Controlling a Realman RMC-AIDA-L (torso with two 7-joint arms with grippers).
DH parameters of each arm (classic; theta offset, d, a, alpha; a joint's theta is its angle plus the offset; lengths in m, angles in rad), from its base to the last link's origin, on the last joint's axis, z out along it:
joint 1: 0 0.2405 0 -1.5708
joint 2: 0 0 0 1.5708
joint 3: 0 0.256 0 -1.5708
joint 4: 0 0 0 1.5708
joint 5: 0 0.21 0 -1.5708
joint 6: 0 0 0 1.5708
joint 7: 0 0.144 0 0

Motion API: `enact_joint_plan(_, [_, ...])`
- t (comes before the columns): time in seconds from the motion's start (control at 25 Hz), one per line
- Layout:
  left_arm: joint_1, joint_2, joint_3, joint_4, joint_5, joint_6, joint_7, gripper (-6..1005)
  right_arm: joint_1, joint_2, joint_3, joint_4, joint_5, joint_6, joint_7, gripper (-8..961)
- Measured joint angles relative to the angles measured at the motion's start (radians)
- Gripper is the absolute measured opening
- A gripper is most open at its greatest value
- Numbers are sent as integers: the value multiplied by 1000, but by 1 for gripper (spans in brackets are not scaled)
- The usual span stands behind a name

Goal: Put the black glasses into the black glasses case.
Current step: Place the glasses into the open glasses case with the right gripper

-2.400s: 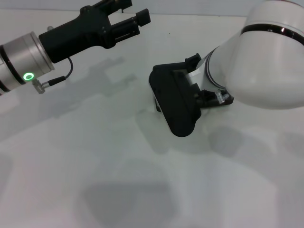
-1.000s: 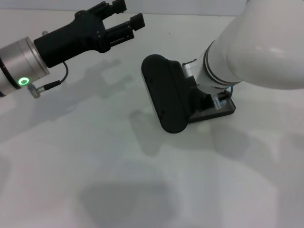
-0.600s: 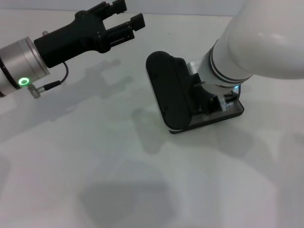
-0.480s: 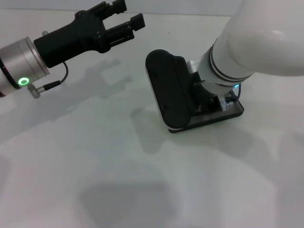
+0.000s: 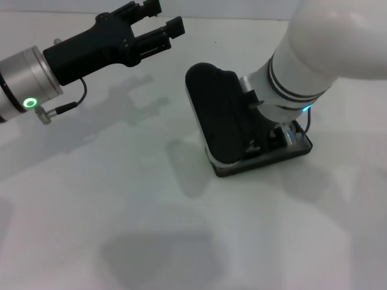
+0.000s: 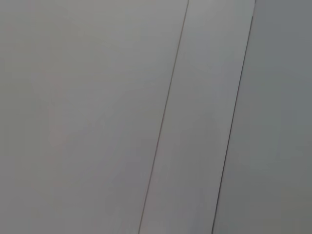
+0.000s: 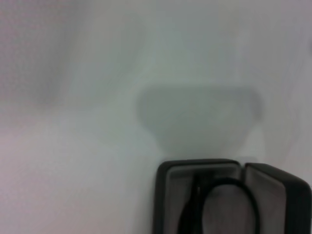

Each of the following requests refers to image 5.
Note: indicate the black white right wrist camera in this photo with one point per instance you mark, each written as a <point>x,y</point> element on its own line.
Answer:
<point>214,114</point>

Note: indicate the right wrist silver plug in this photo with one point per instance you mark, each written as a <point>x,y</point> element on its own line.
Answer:
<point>246,84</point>

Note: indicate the black glasses case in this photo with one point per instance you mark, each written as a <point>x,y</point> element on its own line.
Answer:
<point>263,164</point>

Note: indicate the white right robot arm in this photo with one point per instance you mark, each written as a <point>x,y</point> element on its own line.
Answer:
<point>326,45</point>

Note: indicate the left wrist silver plug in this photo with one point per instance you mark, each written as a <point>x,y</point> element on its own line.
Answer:
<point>56,41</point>

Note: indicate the wrist silver plug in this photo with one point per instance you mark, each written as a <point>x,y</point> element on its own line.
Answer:
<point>246,84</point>
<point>56,41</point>

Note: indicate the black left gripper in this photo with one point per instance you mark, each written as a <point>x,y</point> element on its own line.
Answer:
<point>87,51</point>

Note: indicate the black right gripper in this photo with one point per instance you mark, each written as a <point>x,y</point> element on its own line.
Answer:
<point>273,140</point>

